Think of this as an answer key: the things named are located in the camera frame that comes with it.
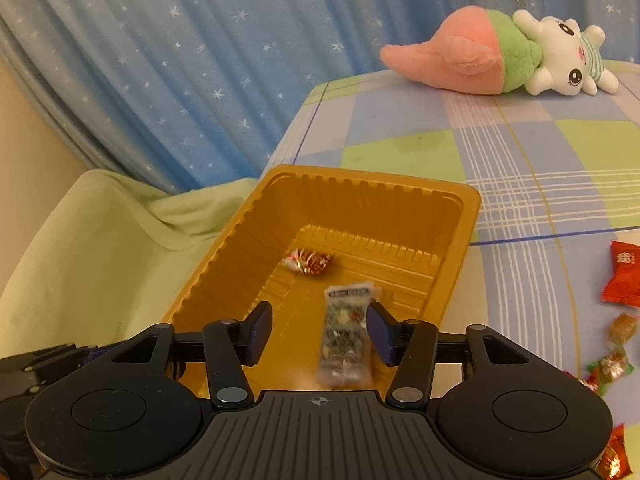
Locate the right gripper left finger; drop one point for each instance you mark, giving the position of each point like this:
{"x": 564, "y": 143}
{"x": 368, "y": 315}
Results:
{"x": 229, "y": 346}

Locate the green candy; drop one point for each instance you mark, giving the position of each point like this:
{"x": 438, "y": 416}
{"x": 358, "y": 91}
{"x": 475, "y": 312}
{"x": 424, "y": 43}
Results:
{"x": 609, "y": 369}

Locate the clear nut snack packet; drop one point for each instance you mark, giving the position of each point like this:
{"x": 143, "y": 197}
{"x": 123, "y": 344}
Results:
{"x": 345, "y": 353}

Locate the plaid tablecloth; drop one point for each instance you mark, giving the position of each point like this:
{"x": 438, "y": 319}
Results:
{"x": 558, "y": 178}

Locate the orange plastic tray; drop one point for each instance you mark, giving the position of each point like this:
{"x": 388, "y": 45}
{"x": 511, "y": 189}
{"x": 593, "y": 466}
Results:
{"x": 406, "y": 235}

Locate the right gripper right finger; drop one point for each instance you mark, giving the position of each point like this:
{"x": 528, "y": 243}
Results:
{"x": 409, "y": 346}

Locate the brown candy clear wrapper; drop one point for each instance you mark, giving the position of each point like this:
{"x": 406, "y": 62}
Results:
{"x": 622, "y": 329}

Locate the red square snack pouch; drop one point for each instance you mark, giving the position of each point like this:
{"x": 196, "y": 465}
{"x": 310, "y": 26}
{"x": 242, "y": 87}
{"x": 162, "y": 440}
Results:
{"x": 624, "y": 286}

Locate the blue star curtain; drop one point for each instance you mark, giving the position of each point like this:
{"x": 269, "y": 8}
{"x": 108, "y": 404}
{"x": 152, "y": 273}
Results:
{"x": 188, "y": 93}

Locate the pink carrot bunny plush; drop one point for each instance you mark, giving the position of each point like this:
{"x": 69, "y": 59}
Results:
{"x": 487, "y": 52}

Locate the red twisted candy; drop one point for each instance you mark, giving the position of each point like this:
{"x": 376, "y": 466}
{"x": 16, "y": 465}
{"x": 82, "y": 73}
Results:
{"x": 306, "y": 261}

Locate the green cloth covered sofa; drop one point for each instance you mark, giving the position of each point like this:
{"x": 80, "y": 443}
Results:
{"x": 110, "y": 260}

